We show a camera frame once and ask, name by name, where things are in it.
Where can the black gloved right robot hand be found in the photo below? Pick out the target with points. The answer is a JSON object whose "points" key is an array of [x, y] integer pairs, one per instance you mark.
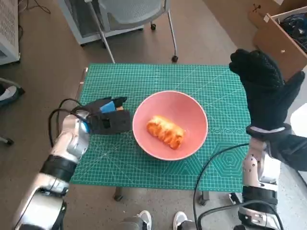
{"points": [[266, 95]]}

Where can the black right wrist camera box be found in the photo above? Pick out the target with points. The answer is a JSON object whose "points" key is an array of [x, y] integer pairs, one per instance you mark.
{"points": [[292, 151]]}

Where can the green cutting mat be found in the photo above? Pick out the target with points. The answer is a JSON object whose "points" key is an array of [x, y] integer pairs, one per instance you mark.
{"points": [[144, 76]]}

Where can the black chair caster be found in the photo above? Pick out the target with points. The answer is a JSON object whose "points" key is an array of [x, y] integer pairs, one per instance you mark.
{"points": [[7, 141]]}

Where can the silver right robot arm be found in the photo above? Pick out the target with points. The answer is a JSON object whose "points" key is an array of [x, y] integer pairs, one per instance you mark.
{"points": [[251, 165]]}

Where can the white and grey foot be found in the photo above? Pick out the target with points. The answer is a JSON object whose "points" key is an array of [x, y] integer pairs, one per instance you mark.
{"points": [[180, 220], [145, 219]]}

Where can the person's shoe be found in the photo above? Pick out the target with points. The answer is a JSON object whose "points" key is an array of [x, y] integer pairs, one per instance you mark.
{"points": [[9, 92]]}

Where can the grey mesh office chair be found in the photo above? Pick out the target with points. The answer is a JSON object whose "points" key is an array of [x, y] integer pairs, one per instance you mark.
{"points": [[134, 10]]}

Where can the white basin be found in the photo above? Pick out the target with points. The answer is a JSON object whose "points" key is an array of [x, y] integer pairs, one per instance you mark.
{"points": [[299, 117]]}

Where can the white perforated appliance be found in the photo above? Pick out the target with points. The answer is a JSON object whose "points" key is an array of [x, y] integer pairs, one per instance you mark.
{"points": [[9, 24]]}

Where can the flat cardboard box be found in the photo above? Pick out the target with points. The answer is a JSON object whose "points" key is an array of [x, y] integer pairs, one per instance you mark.
{"points": [[263, 8]]}

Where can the pink bowl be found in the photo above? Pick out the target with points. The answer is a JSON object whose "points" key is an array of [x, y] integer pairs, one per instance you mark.
{"points": [[148, 103]]}

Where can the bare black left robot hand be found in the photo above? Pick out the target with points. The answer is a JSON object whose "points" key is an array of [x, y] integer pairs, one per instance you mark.
{"points": [[96, 106]]}

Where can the grey speckled white counter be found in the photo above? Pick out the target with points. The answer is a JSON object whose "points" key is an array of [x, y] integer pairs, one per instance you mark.
{"points": [[292, 191]]}

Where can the open brown cardboard box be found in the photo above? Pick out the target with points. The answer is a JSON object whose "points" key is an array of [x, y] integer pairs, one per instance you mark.
{"points": [[271, 40]]}

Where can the long braided toy bread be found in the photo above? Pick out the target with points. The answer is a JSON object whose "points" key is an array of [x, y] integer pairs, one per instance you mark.
{"points": [[165, 131]]}

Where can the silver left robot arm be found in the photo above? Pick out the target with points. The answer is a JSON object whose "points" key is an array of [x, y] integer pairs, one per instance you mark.
{"points": [[69, 141]]}

